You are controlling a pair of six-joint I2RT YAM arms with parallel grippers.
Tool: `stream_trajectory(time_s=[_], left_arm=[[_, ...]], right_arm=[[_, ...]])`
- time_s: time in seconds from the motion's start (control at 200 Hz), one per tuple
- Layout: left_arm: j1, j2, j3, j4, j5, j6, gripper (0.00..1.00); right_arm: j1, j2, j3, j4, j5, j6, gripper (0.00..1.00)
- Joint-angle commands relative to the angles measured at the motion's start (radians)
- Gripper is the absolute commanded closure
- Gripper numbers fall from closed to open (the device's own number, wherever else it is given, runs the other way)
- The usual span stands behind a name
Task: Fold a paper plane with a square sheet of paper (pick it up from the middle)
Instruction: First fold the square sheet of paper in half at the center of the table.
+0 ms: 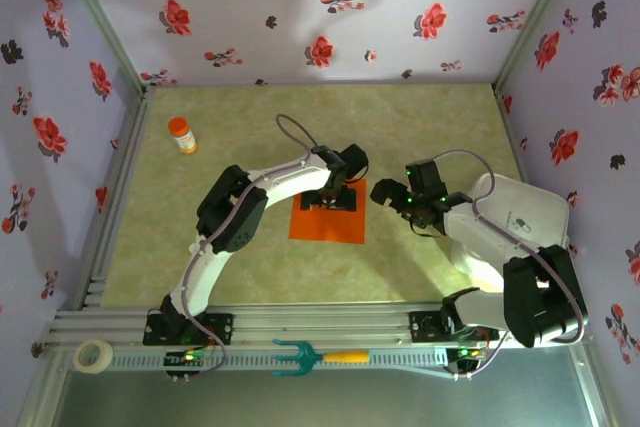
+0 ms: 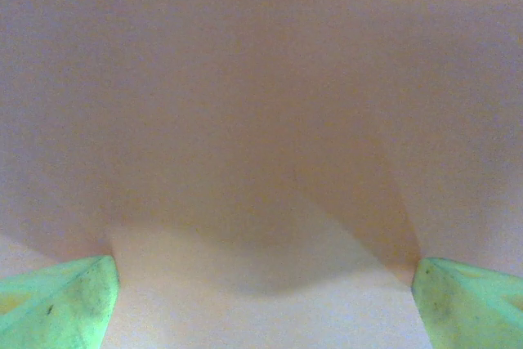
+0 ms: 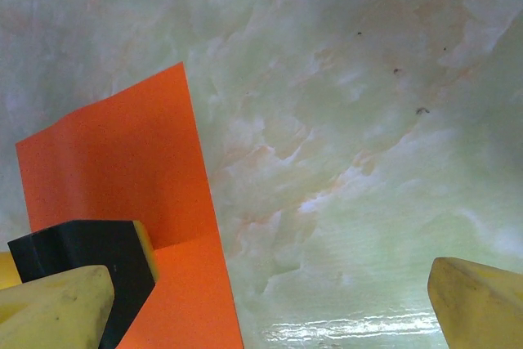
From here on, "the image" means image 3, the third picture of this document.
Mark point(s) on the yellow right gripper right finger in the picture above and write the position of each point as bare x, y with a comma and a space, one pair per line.
482, 308

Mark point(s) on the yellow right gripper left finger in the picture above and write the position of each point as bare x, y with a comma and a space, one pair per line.
53, 312

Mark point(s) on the orange cloth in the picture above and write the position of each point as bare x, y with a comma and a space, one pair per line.
122, 153

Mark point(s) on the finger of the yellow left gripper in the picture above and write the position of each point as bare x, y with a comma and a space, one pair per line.
8, 271
94, 242

